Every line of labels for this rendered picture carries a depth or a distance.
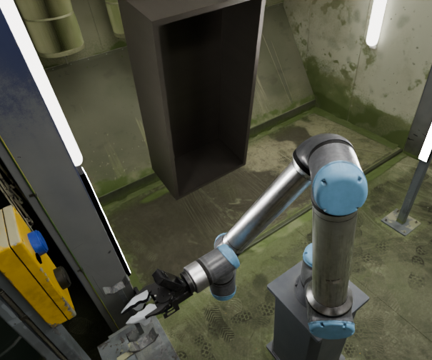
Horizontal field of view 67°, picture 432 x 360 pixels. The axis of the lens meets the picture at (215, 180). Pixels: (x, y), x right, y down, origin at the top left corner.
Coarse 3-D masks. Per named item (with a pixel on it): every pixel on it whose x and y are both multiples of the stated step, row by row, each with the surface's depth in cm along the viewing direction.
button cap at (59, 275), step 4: (56, 268) 71; (60, 268) 70; (56, 272) 69; (60, 272) 70; (64, 272) 71; (56, 276) 69; (60, 276) 69; (64, 276) 70; (68, 276) 73; (60, 280) 69; (64, 280) 69; (68, 280) 70; (60, 284) 69; (64, 284) 70; (68, 284) 70; (64, 288) 70
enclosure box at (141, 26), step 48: (144, 0) 141; (192, 0) 142; (240, 0) 146; (144, 48) 147; (192, 48) 190; (240, 48) 186; (144, 96) 178; (192, 96) 215; (240, 96) 208; (192, 144) 247; (240, 144) 236
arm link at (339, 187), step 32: (320, 160) 76; (352, 160) 74; (320, 192) 73; (352, 192) 71; (320, 224) 83; (352, 224) 81; (320, 256) 91; (320, 288) 101; (320, 320) 107; (352, 320) 108
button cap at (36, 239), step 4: (32, 232) 63; (36, 232) 63; (28, 236) 62; (32, 236) 62; (36, 236) 62; (40, 236) 63; (32, 240) 61; (36, 240) 62; (40, 240) 62; (44, 240) 66; (32, 244) 61; (36, 244) 61; (40, 244) 62; (44, 244) 63; (36, 248) 61; (40, 248) 62; (44, 248) 63; (36, 252) 62; (40, 252) 62; (44, 252) 63
